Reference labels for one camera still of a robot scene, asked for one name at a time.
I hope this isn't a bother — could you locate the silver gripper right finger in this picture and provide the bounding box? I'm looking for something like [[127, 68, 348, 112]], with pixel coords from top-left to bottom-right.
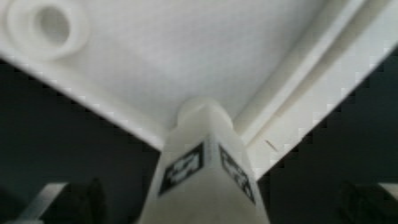
[[376, 182, 398, 200]]

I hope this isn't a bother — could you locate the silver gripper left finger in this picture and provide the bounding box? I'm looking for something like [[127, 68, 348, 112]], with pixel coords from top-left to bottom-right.
[[10, 182, 69, 224]]

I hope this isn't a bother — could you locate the white desk top tray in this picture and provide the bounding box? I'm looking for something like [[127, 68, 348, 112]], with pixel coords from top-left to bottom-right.
[[0, 0, 398, 174]]

